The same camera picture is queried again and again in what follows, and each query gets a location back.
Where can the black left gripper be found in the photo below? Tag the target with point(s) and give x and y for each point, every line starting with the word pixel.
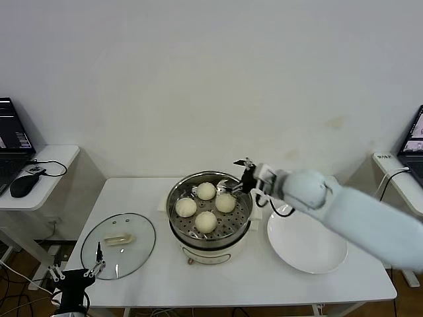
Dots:
pixel 74 284

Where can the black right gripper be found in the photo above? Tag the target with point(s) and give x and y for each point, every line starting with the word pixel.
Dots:
pixel 248 180

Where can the white steamed baozi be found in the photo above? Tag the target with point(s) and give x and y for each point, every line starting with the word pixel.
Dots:
pixel 225 202
pixel 205 222
pixel 186 207
pixel 206 191

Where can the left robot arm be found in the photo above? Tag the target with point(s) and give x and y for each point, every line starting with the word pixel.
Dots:
pixel 71 312

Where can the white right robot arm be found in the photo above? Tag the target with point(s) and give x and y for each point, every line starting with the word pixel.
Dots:
pixel 347 211

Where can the stainless steel steamer basket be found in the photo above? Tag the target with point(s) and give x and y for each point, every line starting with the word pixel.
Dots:
pixel 231 228

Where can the floor power strip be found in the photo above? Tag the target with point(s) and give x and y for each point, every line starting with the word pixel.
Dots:
pixel 59 253

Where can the cream electric cooker base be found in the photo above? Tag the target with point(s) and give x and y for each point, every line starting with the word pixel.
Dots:
pixel 211 254

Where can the white side table with mouse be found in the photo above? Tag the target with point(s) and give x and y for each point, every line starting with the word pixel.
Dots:
pixel 49 185

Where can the white round plate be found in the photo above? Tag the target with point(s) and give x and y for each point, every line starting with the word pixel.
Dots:
pixel 304 244

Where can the black computer mouse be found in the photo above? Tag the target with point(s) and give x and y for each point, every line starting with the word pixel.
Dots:
pixel 23 186

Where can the small usb hub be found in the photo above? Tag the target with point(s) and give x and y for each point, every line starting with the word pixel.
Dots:
pixel 36 169

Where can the white label sticker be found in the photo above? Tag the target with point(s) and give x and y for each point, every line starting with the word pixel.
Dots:
pixel 384 157

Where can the black laptop with dark screen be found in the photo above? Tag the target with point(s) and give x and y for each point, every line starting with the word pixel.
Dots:
pixel 13 132

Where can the white side table with sticker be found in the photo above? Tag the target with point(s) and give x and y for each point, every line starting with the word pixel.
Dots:
pixel 406 191

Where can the black laptop with video screen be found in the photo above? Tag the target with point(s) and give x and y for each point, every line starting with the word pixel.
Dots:
pixel 413 142

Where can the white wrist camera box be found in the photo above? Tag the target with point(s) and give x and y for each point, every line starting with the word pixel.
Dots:
pixel 264 173

